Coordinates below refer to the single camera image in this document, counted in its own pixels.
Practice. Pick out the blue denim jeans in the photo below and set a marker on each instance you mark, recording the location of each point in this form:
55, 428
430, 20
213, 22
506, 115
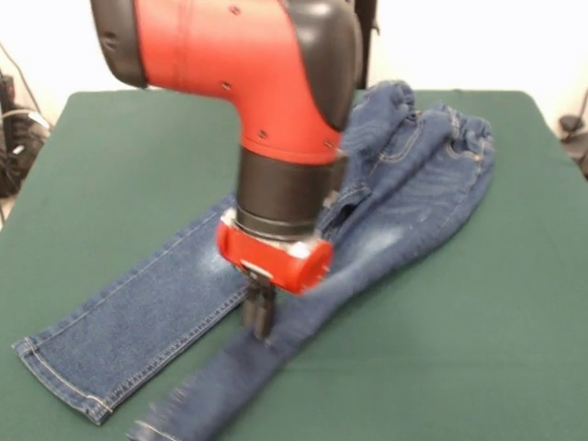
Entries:
404, 206

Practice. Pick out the black metal column stand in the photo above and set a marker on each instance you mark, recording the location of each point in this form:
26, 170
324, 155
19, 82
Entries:
369, 37

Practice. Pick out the black upright power strip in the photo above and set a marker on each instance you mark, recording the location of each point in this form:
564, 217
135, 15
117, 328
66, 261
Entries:
7, 92

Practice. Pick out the dark green table cloth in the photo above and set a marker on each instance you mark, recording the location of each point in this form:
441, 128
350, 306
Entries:
138, 161

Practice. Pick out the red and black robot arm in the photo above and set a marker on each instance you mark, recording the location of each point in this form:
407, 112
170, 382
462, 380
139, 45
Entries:
252, 92

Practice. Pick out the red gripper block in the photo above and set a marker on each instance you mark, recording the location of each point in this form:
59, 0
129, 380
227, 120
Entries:
275, 259

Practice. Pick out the black round plug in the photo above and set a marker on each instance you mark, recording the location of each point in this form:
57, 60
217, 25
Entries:
569, 123

